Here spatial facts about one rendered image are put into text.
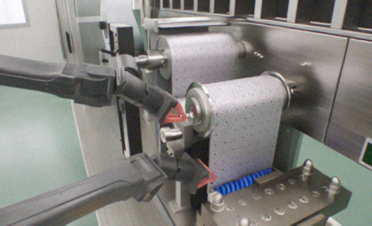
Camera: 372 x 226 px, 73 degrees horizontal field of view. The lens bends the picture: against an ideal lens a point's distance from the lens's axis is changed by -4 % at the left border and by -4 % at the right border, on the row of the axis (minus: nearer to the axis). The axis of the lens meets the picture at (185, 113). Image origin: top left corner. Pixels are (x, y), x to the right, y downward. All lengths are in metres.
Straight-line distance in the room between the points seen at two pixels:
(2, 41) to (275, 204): 5.88
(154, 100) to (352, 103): 0.49
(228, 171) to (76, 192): 0.44
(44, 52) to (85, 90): 5.59
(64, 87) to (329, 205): 0.71
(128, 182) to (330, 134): 0.56
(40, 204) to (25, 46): 5.77
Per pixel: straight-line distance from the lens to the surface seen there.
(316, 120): 0.83
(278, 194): 0.78
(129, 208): 0.90
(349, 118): 0.77
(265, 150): 0.81
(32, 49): 6.14
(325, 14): 0.88
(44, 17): 6.06
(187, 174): 0.65
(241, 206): 0.72
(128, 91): 0.56
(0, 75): 0.60
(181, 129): 0.71
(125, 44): 0.85
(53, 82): 0.57
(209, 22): 0.92
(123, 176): 0.51
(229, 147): 0.71
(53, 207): 0.43
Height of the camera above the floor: 1.53
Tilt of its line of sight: 25 degrees down
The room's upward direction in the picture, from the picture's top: straight up
